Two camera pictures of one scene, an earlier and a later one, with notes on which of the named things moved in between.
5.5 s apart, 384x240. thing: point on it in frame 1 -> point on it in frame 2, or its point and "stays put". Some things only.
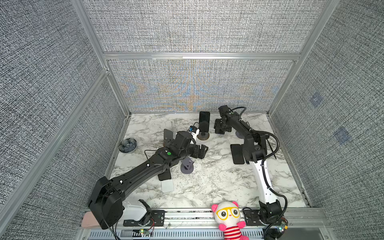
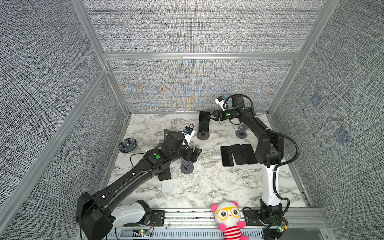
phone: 237,154 stays put
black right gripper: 216,126 -> 218,112
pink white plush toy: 227,214 stays put
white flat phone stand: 167,185 stays put
